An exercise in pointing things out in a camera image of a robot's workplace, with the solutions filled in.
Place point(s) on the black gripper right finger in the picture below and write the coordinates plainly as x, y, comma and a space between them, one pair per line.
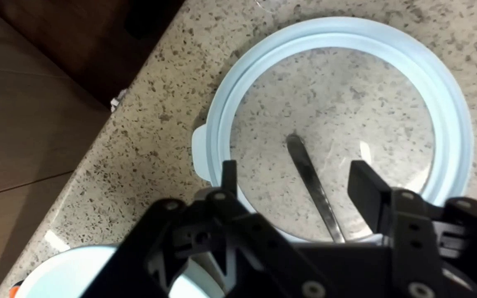
443, 248

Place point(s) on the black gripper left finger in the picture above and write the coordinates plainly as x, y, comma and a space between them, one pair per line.
206, 248

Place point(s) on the light blue bowl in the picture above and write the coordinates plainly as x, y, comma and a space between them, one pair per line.
74, 273

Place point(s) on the light blue round lid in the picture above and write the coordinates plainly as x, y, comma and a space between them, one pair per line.
448, 109

